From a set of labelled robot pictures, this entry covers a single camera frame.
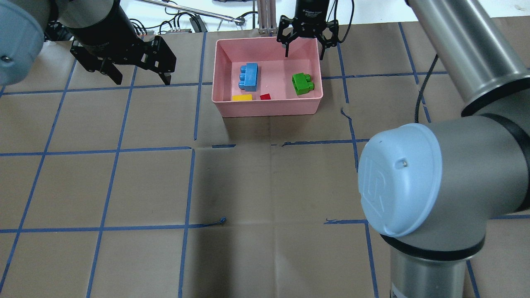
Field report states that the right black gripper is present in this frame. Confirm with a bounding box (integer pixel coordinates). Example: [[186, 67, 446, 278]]
[[277, 0, 340, 60]]

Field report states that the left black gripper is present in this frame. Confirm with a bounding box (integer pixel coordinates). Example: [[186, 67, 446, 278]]
[[58, 4, 177, 86]]

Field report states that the green toy block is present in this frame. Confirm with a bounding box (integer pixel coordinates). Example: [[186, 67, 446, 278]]
[[291, 73, 315, 96]]

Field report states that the blue long toy block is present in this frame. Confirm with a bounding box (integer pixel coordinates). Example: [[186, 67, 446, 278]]
[[238, 62, 259, 92]]

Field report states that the yellow toy block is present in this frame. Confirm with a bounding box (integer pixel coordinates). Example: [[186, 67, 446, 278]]
[[231, 94, 253, 102]]

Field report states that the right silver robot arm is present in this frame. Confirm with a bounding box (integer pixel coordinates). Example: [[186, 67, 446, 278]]
[[358, 0, 529, 298]]

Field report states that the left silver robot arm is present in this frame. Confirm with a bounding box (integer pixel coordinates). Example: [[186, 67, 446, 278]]
[[0, 0, 177, 86]]

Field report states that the pink plastic box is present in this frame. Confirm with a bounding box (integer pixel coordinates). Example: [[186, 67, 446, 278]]
[[212, 36, 323, 118]]

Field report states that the metal rod tool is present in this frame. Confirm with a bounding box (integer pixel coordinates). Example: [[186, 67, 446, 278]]
[[138, 0, 246, 25]]

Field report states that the brown paper table cover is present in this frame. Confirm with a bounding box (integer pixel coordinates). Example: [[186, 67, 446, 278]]
[[0, 19, 530, 298]]

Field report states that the aluminium frame post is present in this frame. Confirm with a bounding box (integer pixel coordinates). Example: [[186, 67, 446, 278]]
[[257, 0, 277, 34]]

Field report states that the black braided cable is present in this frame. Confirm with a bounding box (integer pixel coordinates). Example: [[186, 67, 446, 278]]
[[413, 54, 439, 124]]

